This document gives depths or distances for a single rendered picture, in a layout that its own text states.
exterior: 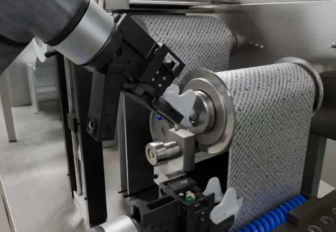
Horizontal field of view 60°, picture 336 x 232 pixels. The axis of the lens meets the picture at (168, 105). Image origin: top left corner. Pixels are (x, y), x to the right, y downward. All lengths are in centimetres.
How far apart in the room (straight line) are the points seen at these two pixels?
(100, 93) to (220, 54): 43
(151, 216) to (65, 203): 53
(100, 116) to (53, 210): 54
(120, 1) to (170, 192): 42
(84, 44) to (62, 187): 70
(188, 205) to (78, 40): 25
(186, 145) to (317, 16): 42
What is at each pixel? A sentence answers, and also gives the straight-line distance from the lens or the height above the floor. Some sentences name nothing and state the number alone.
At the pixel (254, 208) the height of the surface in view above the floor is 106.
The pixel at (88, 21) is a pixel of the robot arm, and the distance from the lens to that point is 35.
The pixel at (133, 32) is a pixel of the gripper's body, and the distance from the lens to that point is 40.
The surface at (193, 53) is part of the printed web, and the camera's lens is 70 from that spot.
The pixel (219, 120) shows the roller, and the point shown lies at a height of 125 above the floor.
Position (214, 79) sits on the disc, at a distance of 47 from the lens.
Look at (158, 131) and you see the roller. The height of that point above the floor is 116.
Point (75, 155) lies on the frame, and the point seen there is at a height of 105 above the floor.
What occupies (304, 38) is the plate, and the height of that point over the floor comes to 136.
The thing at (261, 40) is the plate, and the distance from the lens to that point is 83.
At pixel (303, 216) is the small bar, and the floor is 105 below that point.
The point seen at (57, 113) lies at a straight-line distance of 143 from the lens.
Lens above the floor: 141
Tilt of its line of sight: 17 degrees down
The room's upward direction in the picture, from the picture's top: straight up
